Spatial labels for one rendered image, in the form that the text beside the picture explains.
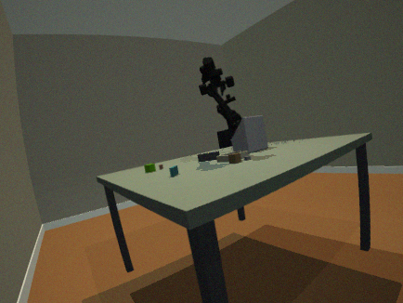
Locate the green cube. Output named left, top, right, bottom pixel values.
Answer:
left=144, top=164, right=156, bottom=173

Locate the beige square tray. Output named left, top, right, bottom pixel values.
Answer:
left=216, top=151, right=248, bottom=162

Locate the small teal block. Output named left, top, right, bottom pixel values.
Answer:
left=169, top=165, right=178, bottom=177

